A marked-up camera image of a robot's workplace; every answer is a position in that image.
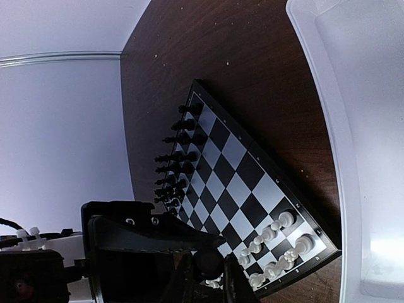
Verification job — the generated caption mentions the black chess queen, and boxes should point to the black chess queen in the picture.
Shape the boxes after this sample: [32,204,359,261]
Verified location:
[154,151,198,163]

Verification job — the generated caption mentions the left aluminium frame post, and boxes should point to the left aluminium frame post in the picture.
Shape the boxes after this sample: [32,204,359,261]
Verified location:
[1,50,122,68]

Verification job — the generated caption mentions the black chess king piece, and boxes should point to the black chess king piece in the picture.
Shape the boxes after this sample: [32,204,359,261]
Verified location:
[155,162,195,174]

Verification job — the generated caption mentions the black chess bishop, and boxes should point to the black chess bishop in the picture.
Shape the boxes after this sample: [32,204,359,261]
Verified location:
[162,133,206,145]

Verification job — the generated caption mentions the black chess pawn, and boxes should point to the black chess pawn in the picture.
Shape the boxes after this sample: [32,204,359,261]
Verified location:
[154,187,185,197]
[192,248,224,282]

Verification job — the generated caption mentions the white chess piece row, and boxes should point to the white chess piece row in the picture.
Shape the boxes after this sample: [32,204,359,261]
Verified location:
[218,210,326,294]

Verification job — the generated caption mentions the black chess knight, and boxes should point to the black chess knight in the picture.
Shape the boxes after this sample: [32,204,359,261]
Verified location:
[170,119,196,131]

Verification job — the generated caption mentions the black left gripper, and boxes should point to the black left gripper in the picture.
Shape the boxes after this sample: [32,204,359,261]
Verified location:
[81,201,226,303]

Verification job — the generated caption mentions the black white chessboard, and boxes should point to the black white chessboard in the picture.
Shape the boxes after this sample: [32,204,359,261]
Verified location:
[159,80,342,298]

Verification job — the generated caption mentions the white plastic divided tray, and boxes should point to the white plastic divided tray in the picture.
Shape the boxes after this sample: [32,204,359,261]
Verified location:
[286,1,403,302]

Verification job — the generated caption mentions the black chess rook corner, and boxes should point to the black chess rook corner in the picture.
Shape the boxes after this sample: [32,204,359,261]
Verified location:
[178,103,203,116]

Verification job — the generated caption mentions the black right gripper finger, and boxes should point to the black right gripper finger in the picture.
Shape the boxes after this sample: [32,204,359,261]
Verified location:
[223,254,259,303]

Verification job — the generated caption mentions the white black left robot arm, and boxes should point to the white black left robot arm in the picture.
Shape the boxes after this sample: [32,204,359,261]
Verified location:
[1,201,225,302]

